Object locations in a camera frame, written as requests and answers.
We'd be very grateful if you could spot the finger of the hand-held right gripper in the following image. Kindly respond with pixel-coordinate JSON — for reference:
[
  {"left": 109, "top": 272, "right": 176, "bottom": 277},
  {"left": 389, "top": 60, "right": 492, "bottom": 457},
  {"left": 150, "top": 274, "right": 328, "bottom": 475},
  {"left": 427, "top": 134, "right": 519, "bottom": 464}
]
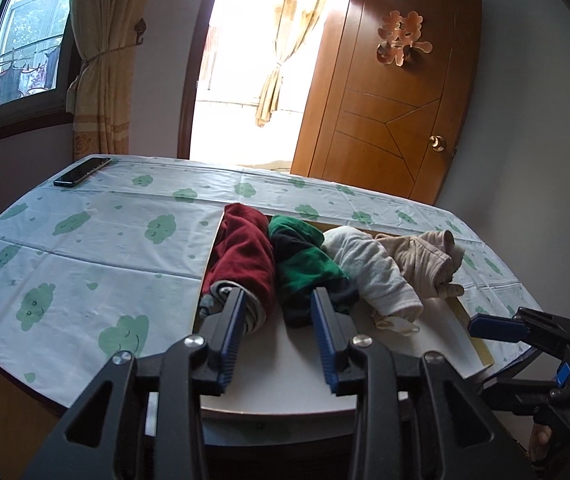
[
  {"left": 482, "top": 375, "right": 566, "bottom": 413},
  {"left": 467, "top": 307, "right": 570, "bottom": 361}
]

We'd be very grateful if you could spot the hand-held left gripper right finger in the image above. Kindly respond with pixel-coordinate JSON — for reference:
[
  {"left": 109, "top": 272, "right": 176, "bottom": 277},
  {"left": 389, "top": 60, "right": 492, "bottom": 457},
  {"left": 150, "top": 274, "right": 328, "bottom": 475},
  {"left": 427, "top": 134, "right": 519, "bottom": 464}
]
[{"left": 311, "top": 287, "right": 536, "bottom": 480}]

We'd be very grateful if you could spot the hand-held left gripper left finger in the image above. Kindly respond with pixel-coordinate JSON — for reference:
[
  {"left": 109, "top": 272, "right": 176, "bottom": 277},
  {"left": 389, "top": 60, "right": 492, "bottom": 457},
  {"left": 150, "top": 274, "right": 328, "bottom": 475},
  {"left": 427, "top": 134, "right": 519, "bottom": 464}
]
[{"left": 20, "top": 287, "right": 248, "bottom": 480}]

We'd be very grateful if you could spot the green underwear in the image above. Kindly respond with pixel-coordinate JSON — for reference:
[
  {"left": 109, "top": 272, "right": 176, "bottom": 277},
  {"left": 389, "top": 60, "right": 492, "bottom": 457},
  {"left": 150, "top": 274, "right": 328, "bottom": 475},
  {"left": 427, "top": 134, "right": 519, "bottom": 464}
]
[{"left": 267, "top": 214, "right": 360, "bottom": 330}]

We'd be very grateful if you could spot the cardboard box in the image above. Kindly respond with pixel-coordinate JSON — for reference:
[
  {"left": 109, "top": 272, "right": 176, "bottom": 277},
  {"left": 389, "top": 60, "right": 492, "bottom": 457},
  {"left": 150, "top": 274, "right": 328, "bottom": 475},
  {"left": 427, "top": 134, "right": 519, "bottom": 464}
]
[{"left": 192, "top": 207, "right": 494, "bottom": 413}]

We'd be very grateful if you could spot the maroon underwear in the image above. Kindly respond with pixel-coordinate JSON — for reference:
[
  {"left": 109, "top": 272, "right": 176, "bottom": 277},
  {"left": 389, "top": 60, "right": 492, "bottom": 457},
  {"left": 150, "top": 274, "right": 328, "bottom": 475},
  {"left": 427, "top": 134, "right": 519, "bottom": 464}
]
[{"left": 200, "top": 202, "right": 276, "bottom": 336}]

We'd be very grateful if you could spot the grey white sock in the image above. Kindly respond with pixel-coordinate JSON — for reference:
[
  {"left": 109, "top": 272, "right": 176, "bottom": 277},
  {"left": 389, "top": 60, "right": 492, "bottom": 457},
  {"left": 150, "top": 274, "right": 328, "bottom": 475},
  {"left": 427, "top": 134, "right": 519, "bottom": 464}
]
[{"left": 322, "top": 226, "right": 424, "bottom": 337}]

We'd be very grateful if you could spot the beige underwear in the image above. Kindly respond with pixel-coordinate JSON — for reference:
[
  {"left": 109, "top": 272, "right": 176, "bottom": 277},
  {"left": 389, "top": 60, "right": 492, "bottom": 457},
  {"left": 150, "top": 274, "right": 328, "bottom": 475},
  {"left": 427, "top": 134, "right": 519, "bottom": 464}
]
[{"left": 375, "top": 230, "right": 466, "bottom": 306}]

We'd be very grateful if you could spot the person's right hand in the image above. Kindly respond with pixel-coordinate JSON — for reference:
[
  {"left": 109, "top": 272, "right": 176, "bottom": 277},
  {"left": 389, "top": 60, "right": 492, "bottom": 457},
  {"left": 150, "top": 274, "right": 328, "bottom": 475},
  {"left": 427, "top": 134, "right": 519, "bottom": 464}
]
[{"left": 527, "top": 422, "right": 558, "bottom": 468}]

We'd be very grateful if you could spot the table with cloud-print cloth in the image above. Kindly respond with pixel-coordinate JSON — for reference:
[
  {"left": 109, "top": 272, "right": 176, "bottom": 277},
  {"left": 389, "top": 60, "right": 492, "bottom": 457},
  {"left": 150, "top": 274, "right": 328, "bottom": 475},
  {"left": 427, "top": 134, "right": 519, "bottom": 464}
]
[{"left": 0, "top": 154, "right": 536, "bottom": 396}]

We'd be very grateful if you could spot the wooden door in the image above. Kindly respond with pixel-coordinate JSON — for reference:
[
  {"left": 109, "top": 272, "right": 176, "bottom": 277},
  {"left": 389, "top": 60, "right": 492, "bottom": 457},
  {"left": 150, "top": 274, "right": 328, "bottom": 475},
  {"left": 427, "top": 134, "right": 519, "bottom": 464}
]
[{"left": 290, "top": 0, "right": 483, "bottom": 206}]

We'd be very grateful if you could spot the dark wooden cabinet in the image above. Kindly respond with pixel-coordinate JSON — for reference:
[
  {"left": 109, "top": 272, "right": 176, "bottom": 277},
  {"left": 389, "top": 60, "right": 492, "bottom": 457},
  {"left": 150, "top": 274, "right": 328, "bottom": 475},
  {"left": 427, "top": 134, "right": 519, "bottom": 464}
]
[{"left": 0, "top": 340, "right": 538, "bottom": 466}]

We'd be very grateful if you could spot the black smartphone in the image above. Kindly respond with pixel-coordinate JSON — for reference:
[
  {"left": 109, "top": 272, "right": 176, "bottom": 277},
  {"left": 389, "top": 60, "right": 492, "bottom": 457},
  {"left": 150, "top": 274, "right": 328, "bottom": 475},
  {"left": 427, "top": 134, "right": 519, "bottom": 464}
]
[{"left": 54, "top": 157, "right": 112, "bottom": 188}]

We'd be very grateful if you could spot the balcony curtain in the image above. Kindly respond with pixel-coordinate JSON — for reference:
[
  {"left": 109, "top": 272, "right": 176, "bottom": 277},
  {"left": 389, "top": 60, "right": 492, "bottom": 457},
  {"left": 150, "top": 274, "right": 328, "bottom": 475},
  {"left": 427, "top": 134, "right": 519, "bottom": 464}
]
[{"left": 256, "top": 0, "right": 332, "bottom": 128}]

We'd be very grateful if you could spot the gold paper-cut door decoration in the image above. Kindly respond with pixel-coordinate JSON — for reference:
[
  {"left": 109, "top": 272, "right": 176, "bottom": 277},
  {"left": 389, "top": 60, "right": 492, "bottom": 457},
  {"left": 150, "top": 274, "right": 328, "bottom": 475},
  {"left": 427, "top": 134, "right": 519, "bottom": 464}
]
[{"left": 376, "top": 9, "right": 436, "bottom": 68}]

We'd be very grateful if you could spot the tied yellow curtain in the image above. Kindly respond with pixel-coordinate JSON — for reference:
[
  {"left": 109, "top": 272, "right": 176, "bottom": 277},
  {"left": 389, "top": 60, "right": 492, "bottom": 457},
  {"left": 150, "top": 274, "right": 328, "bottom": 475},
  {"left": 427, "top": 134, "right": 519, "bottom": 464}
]
[{"left": 67, "top": 0, "right": 163, "bottom": 158}]

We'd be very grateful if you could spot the laundry on clothesline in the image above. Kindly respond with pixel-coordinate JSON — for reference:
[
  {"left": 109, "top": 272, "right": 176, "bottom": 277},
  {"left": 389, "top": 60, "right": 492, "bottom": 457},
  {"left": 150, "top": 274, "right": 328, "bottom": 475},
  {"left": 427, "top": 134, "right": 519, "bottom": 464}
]
[{"left": 0, "top": 45, "right": 60, "bottom": 106}]

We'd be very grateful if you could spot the sliding glass window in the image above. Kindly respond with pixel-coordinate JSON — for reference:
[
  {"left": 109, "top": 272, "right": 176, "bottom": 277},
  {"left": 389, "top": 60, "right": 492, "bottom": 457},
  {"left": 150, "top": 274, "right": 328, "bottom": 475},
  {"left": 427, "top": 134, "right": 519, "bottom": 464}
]
[{"left": 0, "top": 0, "right": 78, "bottom": 153}]

